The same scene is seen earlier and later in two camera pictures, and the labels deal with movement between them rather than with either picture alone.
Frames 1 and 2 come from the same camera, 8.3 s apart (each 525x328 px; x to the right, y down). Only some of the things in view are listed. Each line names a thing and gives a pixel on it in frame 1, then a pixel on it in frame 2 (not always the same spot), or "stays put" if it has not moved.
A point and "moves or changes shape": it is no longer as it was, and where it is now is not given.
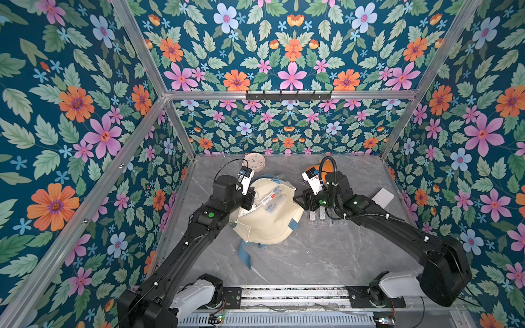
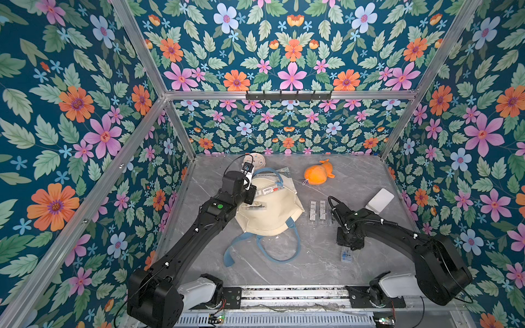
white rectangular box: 383,197 stays put
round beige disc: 254,160 stays put
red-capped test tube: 322,212 stays put
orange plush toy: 327,167 stays put
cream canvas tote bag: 272,217 moves or changes shape
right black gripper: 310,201 → 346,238
